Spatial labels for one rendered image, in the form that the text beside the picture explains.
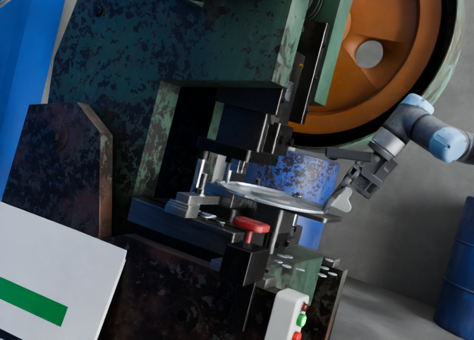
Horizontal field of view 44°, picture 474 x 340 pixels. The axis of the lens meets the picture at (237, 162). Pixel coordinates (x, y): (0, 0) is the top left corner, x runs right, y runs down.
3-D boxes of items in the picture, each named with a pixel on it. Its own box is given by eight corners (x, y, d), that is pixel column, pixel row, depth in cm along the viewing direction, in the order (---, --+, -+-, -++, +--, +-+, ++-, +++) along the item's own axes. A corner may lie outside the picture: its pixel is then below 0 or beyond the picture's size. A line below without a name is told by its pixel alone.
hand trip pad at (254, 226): (264, 260, 122) (273, 225, 122) (251, 263, 117) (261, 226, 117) (234, 250, 126) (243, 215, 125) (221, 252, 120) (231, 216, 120)
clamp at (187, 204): (219, 216, 152) (228, 178, 151) (185, 218, 137) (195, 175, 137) (199, 210, 155) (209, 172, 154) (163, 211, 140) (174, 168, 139)
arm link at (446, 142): (481, 140, 137) (446, 119, 145) (457, 132, 130) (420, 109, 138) (463, 169, 140) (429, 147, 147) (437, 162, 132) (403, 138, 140)
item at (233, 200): (254, 207, 165) (259, 191, 165) (230, 207, 152) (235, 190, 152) (227, 198, 169) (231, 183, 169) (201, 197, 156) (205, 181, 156)
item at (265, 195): (198, 183, 148) (199, 180, 148) (249, 184, 174) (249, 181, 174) (304, 216, 135) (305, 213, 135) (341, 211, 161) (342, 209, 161)
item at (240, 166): (247, 174, 161) (250, 161, 161) (239, 173, 157) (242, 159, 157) (237, 171, 163) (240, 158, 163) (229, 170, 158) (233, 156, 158)
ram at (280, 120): (294, 160, 161) (321, 53, 159) (272, 156, 148) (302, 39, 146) (239, 145, 169) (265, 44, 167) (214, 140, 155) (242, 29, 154)
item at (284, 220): (330, 265, 154) (343, 215, 153) (312, 271, 142) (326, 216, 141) (246, 236, 165) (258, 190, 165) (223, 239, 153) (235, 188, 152)
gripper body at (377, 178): (367, 202, 143) (399, 163, 141) (338, 179, 144) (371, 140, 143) (365, 199, 150) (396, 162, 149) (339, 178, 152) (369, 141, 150)
